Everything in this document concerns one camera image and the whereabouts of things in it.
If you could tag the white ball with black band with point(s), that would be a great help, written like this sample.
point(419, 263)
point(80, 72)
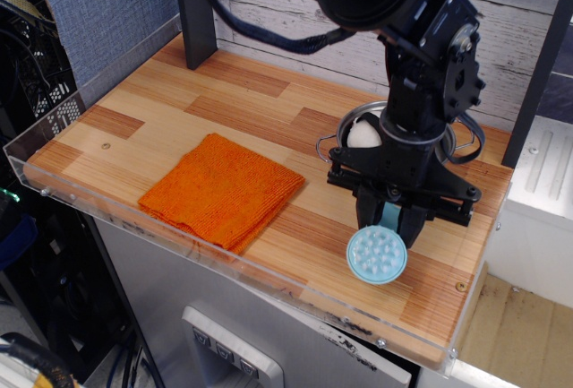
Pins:
point(364, 132)

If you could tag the dark grey left post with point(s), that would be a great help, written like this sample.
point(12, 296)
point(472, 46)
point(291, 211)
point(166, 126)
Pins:
point(198, 29)

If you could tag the stainless steel pot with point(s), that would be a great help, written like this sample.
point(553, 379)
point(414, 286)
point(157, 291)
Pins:
point(448, 150)

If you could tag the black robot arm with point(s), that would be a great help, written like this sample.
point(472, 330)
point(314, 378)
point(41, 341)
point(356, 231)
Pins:
point(433, 81)

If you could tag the black perforated crate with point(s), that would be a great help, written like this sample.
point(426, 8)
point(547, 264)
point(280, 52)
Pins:
point(36, 76)

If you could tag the dark grey right post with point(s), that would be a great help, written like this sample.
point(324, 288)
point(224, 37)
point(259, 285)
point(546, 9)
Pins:
point(542, 71)

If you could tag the grey cabinet with dispenser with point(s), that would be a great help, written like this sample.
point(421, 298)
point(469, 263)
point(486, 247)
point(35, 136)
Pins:
point(202, 311)

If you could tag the light blue scrub brush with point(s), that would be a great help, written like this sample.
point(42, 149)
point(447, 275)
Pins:
point(377, 254)

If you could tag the dark grey post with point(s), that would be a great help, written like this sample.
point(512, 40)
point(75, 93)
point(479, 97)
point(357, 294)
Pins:
point(198, 29)
point(542, 71)

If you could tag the blue fabric panel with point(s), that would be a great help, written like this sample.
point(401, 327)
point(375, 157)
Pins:
point(96, 33)

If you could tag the white block with ridges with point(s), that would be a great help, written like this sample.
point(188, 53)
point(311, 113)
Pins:
point(542, 178)

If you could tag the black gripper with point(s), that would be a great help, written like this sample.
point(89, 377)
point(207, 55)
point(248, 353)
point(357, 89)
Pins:
point(405, 174)

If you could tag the orange folded cloth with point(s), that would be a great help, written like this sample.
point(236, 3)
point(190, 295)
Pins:
point(222, 193)

